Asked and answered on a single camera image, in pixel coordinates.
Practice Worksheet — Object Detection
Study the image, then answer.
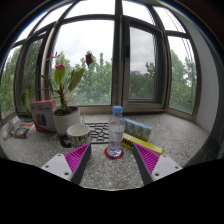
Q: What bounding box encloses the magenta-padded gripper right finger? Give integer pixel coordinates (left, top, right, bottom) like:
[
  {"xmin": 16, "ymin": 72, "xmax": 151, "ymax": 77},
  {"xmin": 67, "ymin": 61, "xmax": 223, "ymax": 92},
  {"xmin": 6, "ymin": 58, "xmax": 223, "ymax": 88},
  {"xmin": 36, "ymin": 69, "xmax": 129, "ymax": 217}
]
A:
[{"xmin": 131, "ymin": 143, "xmax": 184, "ymax": 186}]

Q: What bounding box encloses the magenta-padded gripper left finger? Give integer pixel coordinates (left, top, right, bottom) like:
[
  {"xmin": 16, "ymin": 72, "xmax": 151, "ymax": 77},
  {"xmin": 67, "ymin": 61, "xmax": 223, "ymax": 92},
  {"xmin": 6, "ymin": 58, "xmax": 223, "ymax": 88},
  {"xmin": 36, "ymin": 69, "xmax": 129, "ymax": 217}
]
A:
[{"xmin": 40, "ymin": 142, "xmax": 93, "ymax": 186}]

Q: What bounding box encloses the clear blue-capped water bottle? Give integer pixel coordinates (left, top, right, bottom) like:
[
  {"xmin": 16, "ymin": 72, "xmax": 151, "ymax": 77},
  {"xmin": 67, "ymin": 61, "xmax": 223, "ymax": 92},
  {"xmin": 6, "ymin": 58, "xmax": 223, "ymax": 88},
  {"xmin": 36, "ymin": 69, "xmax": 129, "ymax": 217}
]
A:
[{"xmin": 107, "ymin": 105, "xmax": 126, "ymax": 158}]

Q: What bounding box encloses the yellow long box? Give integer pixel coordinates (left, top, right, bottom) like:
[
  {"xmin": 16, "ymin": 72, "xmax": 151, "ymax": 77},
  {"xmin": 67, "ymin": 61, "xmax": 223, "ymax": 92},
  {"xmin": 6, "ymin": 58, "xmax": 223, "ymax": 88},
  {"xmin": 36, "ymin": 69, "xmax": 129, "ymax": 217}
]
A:
[{"xmin": 121, "ymin": 132, "xmax": 165, "ymax": 156}]

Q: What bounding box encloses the potted plant in white pot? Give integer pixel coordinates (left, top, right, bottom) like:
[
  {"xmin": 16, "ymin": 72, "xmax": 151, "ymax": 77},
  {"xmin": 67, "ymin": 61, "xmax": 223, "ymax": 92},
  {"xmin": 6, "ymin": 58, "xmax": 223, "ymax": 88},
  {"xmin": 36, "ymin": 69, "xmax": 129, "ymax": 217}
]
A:
[{"xmin": 19, "ymin": 50, "xmax": 95, "ymax": 136}]

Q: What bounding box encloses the light blue colourful box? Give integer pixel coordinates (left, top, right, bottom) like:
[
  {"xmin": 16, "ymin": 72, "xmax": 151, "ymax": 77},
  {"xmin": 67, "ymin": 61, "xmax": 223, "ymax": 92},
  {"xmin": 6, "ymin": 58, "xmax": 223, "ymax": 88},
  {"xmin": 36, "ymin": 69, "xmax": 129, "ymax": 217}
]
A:
[{"xmin": 122, "ymin": 117, "xmax": 153, "ymax": 142}]

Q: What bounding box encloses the flat round red coaster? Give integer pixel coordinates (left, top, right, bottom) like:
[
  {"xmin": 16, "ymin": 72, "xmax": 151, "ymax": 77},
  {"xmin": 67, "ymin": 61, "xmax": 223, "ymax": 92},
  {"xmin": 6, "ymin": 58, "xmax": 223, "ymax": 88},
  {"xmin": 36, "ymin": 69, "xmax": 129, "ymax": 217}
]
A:
[{"xmin": 104, "ymin": 146, "xmax": 125, "ymax": 160}]

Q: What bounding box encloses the dark colourful printed booklet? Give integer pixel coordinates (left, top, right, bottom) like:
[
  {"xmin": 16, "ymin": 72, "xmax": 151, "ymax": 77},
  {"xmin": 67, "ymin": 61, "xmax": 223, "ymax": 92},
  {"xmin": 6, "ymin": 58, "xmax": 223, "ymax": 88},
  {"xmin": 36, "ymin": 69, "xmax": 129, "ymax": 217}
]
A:
[{"xmin": 13, "ymin": 121, "xmax": 35, "ymax": 140}]

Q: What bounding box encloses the white printed cardboard box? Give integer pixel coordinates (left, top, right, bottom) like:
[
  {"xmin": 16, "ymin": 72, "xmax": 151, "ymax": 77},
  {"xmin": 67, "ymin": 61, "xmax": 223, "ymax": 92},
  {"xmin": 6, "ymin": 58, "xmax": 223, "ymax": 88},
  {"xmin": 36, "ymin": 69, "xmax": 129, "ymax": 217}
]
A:
[{"xmin": 29, "ymin": 99, "xmax": 58, "ymax": 133}]

